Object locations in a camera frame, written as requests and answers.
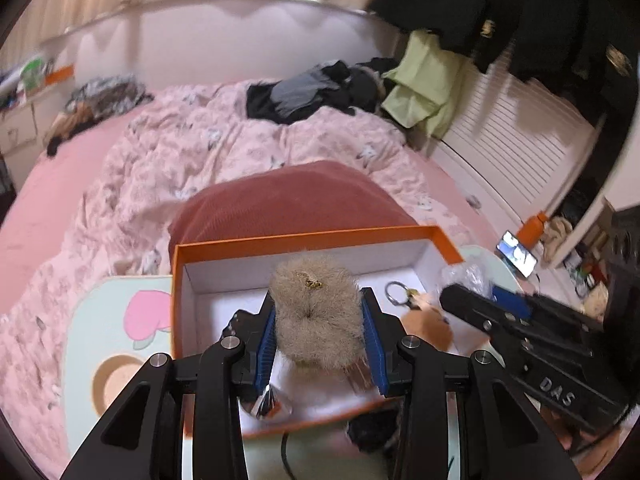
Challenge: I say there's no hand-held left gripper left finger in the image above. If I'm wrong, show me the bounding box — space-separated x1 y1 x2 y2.
60 290 279 480

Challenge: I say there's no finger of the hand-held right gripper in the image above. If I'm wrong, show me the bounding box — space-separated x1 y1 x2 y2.
491 284 609 334
439 283 551 362

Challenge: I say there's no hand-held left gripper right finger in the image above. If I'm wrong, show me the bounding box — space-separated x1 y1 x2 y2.
359 287 583 480

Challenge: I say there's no clear plastic bag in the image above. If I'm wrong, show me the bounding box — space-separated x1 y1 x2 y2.
440 260 494 302

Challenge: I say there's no brown plush keychain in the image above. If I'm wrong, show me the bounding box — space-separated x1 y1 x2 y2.
384 280 457 354

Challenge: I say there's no beige fluffy scrunchie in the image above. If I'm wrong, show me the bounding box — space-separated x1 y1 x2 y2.
269 252 365 376

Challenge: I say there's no orange cardboard box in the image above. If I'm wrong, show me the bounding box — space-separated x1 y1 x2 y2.
170 225 466 443

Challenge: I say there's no person's right hand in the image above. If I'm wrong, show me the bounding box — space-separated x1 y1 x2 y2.
540 402 627 476

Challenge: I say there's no smartphone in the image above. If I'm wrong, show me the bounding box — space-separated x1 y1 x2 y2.
496 230 539 279

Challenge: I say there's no cream plush toy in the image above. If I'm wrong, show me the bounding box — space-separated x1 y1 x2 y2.
582 287 609 319

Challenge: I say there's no black fluffy scrunchie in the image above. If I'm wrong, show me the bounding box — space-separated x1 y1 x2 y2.
346 407 401 454

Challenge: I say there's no orange bottle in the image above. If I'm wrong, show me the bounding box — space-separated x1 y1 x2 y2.
517 211 549 249

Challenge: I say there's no beige cloth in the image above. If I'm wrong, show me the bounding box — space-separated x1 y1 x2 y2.
542 217 574 264

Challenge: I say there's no small bottles group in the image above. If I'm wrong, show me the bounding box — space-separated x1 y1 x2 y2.
570 255 608 292

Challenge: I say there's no white open shelf cabinet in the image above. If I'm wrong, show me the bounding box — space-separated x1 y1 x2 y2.
547 135 640 318

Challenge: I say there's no red cushion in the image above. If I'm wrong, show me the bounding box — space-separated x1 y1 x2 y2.
167 160 419 261

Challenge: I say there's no white slatted closet door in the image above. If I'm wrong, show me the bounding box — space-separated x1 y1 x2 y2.
432 57 609 226

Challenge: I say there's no light green cartoon mat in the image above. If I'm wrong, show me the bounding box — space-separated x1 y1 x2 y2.
64 245 522 480

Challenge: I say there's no pink printed blanket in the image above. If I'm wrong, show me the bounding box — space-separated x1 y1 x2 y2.
0 82 472 461

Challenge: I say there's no light green cloth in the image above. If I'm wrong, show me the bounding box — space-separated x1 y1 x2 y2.
381 30 469 141

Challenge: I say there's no black clothes pile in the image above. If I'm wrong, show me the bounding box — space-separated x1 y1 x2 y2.
245 57 401 125

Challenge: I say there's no pink bed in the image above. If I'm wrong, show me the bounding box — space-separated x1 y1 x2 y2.
0 112 528 303

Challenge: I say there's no grey garment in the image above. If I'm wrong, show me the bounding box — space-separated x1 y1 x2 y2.
270 67 331 118

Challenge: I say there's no black hanging jacket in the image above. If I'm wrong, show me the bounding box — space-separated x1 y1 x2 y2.
367 0 518 74
510 0 640 126

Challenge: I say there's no brown garment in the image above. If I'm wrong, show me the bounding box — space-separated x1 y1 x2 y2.
47 110 97 142

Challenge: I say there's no striped clothes pile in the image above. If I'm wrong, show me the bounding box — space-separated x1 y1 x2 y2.
65 76 154 116

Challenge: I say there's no white curved headboard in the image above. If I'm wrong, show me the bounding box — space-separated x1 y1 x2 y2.
40 0 407 94

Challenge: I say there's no white nightstand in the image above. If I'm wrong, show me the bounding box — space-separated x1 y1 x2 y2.
0 102 41 159

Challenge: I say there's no green white packet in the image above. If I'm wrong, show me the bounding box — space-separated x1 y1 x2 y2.
20 57 46 94

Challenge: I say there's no black cable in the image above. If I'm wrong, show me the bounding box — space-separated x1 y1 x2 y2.
279 432 297 480

